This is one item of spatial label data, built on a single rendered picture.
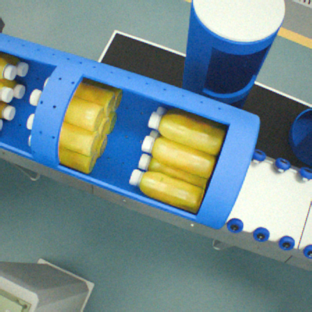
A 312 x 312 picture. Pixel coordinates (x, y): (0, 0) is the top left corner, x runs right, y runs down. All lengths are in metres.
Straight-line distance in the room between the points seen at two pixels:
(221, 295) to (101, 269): 0.60
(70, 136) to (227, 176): 0.38
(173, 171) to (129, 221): 1.04
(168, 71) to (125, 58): 0.23
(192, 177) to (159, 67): 1.15
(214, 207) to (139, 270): 1.21
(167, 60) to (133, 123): 1.04
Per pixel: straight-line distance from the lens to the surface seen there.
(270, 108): 2.12
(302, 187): 1.22
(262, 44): 1.27
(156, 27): 2.44
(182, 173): 1.06
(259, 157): 1.15
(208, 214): 0.92
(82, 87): 1.04
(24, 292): 1.12
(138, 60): 2.16
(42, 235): 2.15
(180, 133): 0.99
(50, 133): 0.93
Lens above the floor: 2.06
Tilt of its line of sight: 75 degrees down
